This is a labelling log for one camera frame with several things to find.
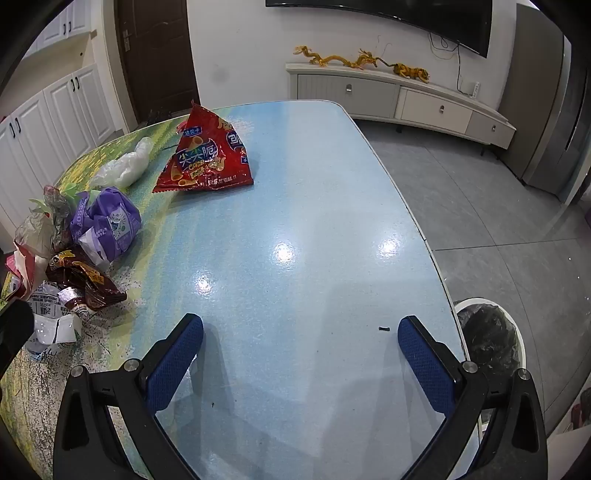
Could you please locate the white bin with black liner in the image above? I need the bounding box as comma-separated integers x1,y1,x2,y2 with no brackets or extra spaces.
452,298,530,430

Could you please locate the red and pink wrapper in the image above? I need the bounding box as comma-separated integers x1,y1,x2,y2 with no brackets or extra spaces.
4,247,47,301

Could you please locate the golden dragon figurine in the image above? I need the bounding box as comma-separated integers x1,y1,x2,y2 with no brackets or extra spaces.
353,48,393,71
294,45,354,68

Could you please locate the clear plastic bag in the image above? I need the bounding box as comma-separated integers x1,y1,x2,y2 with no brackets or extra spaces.
90,137,154,189

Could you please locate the white wall cabinet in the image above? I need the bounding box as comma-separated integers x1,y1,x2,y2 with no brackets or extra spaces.
28,0,92,51

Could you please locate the black wall television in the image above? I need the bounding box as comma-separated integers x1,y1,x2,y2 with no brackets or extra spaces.
265,0,494,58

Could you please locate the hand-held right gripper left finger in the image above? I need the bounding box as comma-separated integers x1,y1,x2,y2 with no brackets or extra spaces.
53,313,204,480

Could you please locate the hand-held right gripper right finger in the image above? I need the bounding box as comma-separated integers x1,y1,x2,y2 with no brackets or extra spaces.
398,315,549,480

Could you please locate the dark brown door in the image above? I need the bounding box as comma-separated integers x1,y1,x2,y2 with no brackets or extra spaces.
115,0,201,126

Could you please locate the purple wrapper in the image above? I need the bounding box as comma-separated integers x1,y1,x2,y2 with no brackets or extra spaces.
69,187,141,273

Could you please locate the transparent green-edged wrapper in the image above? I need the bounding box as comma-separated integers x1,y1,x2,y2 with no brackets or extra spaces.
14,185,77,259

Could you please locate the white crumpled packet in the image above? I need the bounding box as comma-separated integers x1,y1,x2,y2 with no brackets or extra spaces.
25,281,84,361

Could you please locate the black television cable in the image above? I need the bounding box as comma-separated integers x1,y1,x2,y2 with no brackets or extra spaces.
429,34,465,92

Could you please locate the white television cabinet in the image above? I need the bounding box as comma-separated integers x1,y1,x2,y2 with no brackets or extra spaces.
285,62,517,158

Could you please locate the golden tiger figurine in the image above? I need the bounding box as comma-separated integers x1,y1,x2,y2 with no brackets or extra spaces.
392,62,430,84

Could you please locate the grey refrigerator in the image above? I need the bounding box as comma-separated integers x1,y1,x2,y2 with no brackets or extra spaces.
499,4,585,204

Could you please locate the brown snack wrapper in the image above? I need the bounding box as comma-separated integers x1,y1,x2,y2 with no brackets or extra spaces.
45,249,127,313

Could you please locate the red snack bag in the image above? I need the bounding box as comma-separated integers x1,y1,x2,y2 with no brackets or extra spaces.
152,102,254,193

